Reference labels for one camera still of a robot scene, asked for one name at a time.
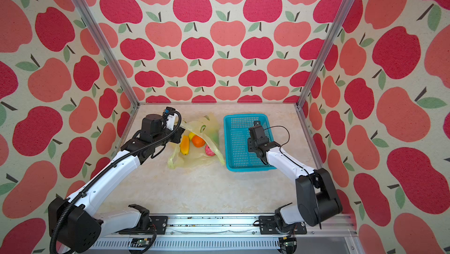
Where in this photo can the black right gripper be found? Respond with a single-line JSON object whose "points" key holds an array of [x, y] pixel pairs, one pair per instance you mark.
{"points": [[249, 145]]}

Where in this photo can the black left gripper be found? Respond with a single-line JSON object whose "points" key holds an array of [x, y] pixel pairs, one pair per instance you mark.
{"points": [[178, 132]]}

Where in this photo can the orange fruit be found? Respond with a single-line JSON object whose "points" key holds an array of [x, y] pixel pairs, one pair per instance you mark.
{"points": [[198, 141]]}

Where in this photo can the pink dragon fruit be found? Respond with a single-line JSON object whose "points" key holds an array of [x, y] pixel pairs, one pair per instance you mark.
{"points": [[209, 152]]}

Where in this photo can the yellow translucent plastic bag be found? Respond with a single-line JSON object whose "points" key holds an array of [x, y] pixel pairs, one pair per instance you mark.
{"points": [[197, 156]]}

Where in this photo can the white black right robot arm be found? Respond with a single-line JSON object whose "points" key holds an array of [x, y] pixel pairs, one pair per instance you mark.
{"points": [[316, 196]]}

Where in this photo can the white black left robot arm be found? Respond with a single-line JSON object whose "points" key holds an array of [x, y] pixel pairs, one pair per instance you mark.
{"points": [[74, 221]]}

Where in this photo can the teal plastic mesh basket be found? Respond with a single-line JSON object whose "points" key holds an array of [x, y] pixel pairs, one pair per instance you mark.
{"points": [[236, 135]]}

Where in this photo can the yellow mango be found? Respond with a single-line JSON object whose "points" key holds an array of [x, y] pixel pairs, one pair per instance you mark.
{"points": [[185, 145]]}

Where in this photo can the small circuit board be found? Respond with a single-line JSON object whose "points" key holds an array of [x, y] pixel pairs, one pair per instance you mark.
{"points": [[140, 242]]}

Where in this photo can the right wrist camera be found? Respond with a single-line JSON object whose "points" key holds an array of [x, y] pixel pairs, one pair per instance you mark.
{"points": [[257, 132]]}

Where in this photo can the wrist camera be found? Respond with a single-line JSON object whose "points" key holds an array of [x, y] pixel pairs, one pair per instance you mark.
{"points": [[170, 116], [257, 132]]}

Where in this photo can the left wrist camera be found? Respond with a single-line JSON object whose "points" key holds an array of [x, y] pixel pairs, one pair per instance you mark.
{"points": [[170, 116]]}

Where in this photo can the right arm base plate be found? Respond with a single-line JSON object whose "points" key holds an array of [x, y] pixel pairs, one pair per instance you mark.
{"points": [[274, 225]]}

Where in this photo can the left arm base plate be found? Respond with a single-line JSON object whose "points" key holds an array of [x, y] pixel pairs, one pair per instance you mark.
{"points": [[147, 226]]}

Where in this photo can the front aluminium frame rail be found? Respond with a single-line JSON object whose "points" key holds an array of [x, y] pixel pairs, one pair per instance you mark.
{"points": [[236, 234]]}

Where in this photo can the left rear aluminium corner post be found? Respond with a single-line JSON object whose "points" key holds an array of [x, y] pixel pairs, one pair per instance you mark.
{"points": [[104, 47]]}

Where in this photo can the aluminium corner post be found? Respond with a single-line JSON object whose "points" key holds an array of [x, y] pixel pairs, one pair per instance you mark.
{"points": [[335, 28], [104, 47]]}

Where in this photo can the right rear aluminium corner post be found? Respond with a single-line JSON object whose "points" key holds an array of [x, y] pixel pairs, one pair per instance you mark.
{"points": [[335, 28]]}

